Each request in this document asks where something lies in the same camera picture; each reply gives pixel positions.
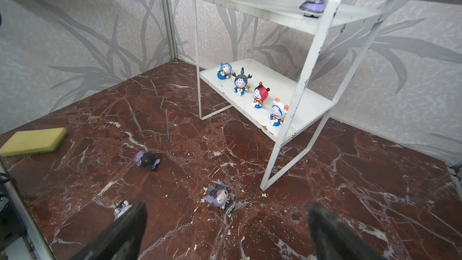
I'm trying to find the white hooded Doraemon figure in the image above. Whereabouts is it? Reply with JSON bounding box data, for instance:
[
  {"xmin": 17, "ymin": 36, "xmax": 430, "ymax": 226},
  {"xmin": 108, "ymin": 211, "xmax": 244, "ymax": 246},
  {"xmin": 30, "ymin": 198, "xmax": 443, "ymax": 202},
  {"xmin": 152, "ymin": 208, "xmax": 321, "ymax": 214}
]
[{"xmin": 269, "ymin": 97, "xmax": 289, "ymax": 126}]

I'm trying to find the purple dress Kuromi figure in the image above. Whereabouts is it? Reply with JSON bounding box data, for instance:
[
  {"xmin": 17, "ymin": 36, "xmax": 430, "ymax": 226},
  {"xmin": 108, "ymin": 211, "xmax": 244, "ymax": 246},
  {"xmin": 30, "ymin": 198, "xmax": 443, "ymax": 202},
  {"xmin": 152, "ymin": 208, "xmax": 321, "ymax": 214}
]
[{"xmin": 204, "ymin": 180, "xmax": 236, "ymax": 214}]

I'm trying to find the purple striped Kuromi figure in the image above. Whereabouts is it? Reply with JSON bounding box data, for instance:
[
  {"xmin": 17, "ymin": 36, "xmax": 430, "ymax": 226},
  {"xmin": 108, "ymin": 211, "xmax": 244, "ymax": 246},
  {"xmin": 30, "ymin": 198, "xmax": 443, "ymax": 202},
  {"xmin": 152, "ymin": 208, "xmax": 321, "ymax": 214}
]
[{"xmin": 114, "ymin": 201, "xmax": 132, "ymax": 220}]

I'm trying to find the white two-tier metal shelf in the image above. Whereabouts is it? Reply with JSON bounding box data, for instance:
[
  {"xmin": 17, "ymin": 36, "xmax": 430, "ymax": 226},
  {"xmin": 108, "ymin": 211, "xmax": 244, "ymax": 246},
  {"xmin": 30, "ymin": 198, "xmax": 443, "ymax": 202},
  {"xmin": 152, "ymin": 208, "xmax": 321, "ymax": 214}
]
[{"xmin": 194, "ymin": 0, "xmax": 398, "ymax": 190}]

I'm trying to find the small grey bunny figure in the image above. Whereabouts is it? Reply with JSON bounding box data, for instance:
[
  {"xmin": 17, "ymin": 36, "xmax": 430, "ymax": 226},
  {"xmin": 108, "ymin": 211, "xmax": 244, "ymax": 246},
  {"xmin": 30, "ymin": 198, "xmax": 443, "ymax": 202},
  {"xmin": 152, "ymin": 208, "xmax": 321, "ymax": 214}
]
[{"xmin": 232, "ymin": 67, "xmax": 252, "ymax": 96}]

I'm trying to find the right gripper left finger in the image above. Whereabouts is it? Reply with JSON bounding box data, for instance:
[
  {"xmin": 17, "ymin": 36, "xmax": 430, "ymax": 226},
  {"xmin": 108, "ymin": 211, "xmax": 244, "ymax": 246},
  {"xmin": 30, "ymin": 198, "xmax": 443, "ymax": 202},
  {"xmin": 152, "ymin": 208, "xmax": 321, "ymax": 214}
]
[{"xmin": 72, "ymin": 202, "xmax": 148, "ymax": 260}]

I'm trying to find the black Kuromi figure lying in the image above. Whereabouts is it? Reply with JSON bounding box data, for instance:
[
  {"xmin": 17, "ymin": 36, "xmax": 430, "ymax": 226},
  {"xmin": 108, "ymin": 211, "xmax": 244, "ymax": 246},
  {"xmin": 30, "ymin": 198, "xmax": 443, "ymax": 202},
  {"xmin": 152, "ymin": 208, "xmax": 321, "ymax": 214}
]
[{"xmin": 135, "ymin": 151, "xmax": 162, "ymax": 172}]

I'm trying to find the red hat Doraemon figure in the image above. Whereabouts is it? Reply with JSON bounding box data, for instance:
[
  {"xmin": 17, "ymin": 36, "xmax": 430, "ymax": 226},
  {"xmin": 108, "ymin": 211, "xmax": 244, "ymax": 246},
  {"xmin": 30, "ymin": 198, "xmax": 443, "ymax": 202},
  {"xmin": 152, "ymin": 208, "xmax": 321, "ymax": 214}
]
[{"xmin": 252, "ymin": 82, "xmax": 270, "ymax": 108}]

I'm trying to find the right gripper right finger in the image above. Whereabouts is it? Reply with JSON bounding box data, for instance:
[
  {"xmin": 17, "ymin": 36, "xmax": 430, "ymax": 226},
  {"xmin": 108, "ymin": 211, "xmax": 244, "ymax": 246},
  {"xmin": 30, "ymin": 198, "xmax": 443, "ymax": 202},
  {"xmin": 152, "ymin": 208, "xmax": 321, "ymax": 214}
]
[{"xmin": 308, "ymin": 203, "xmax": 385, "ymax": 260}]

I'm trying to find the yellow green sponge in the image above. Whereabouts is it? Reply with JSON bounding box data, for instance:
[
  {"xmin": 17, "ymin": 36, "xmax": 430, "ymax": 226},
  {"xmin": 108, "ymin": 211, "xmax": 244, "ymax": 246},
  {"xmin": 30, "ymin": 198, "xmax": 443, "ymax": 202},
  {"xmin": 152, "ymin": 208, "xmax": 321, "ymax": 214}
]
[{"xmin": 1, "ymin": 128, "xmax": 67, "ymax": 157}]

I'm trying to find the blue cup toy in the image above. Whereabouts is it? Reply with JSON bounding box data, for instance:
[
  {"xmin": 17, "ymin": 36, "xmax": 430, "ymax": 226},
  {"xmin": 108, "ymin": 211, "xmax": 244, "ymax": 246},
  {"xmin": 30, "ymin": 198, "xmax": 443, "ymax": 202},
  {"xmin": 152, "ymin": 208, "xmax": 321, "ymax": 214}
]
[{"xmin": 217, "ymin": 63, "xmax": 232, "ymax": 80}]

